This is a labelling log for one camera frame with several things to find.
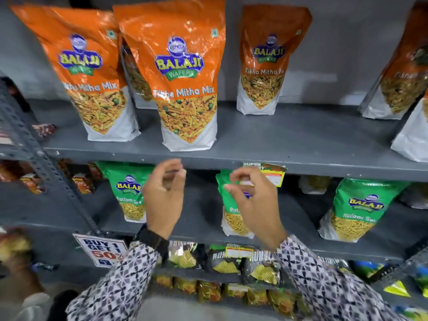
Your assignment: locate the grey slotted shelf upright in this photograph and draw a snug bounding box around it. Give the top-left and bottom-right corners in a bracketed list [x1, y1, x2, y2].
[0, 78, 101, 235]

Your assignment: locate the orange snack mix packet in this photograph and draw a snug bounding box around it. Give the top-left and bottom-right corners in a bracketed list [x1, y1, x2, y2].
[113, 0, 226, 152]
[390, 92, 428, 163]
[10, 5, 141, 143]
[357, 0, 428, 120]
[236, 5, 313, 116]
[120, 40, 158, 110]

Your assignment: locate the yellow shelf price label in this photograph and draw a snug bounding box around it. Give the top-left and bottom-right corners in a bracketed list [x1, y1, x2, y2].
[225, 245, 255, 260]

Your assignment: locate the person's right forearm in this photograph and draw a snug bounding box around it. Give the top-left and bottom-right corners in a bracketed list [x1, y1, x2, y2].
[276, 234, 410, 321]

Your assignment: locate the green snack packet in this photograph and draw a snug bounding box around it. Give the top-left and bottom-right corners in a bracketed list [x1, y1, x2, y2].
[318, 178, 411, 244]
[96, 162, 155, 224]
[215, 169, 257, 240]

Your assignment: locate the person's left forearm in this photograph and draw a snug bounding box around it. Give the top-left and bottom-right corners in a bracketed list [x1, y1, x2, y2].
[66, 225, 170, 321]

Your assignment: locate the white offer sign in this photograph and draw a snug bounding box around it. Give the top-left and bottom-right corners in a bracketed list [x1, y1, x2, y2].
[72, 233, 130, 269]

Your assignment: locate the black chips packet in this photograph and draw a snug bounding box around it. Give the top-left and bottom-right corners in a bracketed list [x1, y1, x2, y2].
[207, 245, 247, 275]
[243, 251, 282, 286]
[167, 241, 202, 269]

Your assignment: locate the row of small yellow packets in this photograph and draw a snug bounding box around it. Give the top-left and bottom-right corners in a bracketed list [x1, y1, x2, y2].
[153, 275, 312, 319]

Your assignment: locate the person's left hand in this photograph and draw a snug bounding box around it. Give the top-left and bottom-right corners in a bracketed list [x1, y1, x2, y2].
[143, 158, 187, 241]

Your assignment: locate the dark patterned snack packet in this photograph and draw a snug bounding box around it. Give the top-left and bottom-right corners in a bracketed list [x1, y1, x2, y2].
[33, 123, 57, 138]

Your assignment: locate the brown snack packets group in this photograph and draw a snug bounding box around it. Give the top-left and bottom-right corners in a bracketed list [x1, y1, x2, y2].
[0, 160, 45, 195]

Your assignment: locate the pale yellow snack packet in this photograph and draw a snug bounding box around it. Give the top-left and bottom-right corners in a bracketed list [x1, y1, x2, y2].
[298, 175, 332, 195]
[399, 183, 428, 210]

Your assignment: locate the green and yellow price tag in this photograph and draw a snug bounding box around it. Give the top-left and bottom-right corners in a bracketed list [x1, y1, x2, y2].
[241, 162, 288, 188]

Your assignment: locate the person's right hand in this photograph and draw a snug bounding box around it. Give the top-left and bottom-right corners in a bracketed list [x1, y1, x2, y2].
[223, 166, 288, 252]

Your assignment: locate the blue and green chips packet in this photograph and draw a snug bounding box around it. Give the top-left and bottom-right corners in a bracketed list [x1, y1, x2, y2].
[350, 260, 428, 298]

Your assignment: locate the grey metal shelf board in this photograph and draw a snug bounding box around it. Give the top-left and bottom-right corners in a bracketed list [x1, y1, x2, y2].
[28, 99, 428, 183]
[0, 179, 428, 265]

